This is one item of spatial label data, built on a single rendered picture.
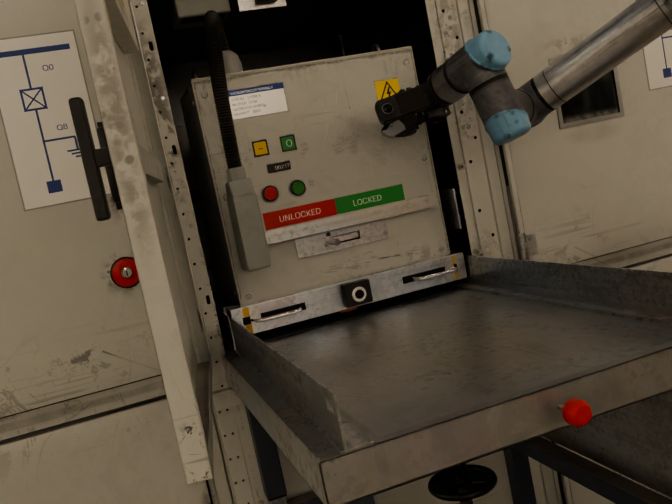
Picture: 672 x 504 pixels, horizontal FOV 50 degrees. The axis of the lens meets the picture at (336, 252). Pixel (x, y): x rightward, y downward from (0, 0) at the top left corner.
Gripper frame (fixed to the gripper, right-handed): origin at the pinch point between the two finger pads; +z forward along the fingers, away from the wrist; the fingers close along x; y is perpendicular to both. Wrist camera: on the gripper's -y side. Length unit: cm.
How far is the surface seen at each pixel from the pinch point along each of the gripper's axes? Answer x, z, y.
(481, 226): -25.9, -0.4, 16.6
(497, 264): -35.3, -7.4, 10.3
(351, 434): -50, -43, -55
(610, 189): -27, -11, 49
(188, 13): 32.4, 4.2, -33.0
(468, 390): -51, -44, -37
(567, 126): -10.8, -13.4, 40.0
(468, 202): -20.0, -1.1, 14.9
